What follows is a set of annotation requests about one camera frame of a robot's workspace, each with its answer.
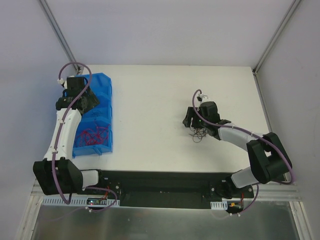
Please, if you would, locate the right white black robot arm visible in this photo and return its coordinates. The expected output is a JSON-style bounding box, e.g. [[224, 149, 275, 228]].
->
[[182, 101, 294, 198]]

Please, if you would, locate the aluminium front rail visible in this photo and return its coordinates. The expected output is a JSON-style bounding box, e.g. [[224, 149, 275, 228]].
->
[[32, 182, 303, 201]]

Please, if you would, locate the left white cable duct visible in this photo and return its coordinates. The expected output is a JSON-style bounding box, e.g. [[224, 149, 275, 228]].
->
[[42, 196, 120, 208]]

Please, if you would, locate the right aluminium corner post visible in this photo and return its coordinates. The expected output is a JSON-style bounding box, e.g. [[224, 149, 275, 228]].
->
[[251, 0, 303, 75]]

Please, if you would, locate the left aluminium corner post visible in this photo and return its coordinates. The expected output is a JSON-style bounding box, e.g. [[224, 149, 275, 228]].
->
[[37, 0, 77, 62]]

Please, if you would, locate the white cable duct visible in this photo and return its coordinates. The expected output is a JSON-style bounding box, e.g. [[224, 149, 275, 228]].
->
[[210, 200, 228, 211], [42, 196, 120, 208]]

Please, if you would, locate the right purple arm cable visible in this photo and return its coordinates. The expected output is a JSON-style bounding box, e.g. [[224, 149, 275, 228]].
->
[[191, 88, 298, 218]]

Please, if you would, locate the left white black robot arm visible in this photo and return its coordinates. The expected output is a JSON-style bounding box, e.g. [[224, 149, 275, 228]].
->
[[33, 76, 106, 196]]

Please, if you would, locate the red black wire bundle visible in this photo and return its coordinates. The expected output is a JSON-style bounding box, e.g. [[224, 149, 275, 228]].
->
[[188, 126, 208, 144]]

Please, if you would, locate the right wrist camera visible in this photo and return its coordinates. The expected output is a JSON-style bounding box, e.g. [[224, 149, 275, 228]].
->
[[196, 93, 211, 103]]

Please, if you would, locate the right white cable duct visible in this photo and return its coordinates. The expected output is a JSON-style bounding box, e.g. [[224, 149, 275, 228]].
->
[[210, 200, 228, 211]]

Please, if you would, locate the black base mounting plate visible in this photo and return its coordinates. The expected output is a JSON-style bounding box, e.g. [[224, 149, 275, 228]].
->
[[84, 170, 254, 209]]

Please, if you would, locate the blue plastic compartment bin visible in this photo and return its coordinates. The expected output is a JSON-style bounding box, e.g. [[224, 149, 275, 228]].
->
[[72, 72, 113, 158]]

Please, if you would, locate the aluminium corner post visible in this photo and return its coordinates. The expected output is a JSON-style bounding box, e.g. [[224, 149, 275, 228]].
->
[[37, 0, 77, 62], [251, 0, 303, 75]]

